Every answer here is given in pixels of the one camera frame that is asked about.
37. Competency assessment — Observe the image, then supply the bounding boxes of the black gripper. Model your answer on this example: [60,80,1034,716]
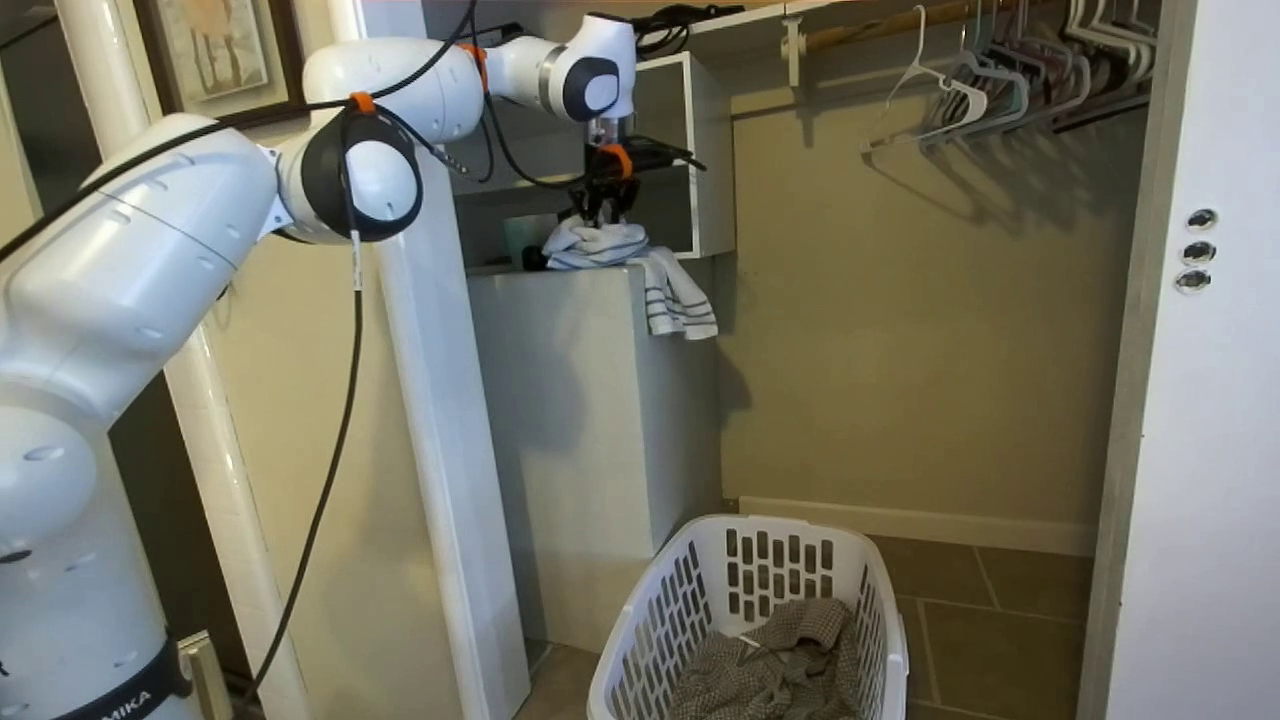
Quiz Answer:
[571,122,662,224]

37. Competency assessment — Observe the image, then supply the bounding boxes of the white blue striped towel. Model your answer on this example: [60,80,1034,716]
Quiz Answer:
[541,217,721,338]

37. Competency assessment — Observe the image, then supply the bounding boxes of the white plastic laundry basket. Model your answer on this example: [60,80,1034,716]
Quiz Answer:
[588,516,908,720]

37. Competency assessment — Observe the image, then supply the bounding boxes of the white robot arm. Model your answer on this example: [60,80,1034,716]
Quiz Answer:
[0,10,634,720]

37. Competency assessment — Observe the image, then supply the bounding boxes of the white closet shelf unit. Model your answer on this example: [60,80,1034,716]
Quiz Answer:
[447,51,737,263]

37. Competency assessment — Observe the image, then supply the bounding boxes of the white closet cabinet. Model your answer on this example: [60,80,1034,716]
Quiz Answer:
[470,266,721,650]

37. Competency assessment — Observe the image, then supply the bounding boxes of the wooden closet rod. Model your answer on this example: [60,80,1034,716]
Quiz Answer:
[779,0,978,61]

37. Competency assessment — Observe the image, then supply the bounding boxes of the white plastic hangers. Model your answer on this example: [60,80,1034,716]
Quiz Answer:
[860,0,1157,209]

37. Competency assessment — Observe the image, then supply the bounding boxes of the grey checkered cloth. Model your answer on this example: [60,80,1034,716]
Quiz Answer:
[671,600,865,720]

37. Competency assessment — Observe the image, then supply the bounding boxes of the white right closet door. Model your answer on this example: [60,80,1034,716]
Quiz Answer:
[1075,0,1280,720]

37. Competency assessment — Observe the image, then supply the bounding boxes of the black cables on shelf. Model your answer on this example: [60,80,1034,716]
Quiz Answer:
[634,0,748,54]

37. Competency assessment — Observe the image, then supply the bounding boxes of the framed picture on wall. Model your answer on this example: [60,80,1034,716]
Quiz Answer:
[130,0,303,126]

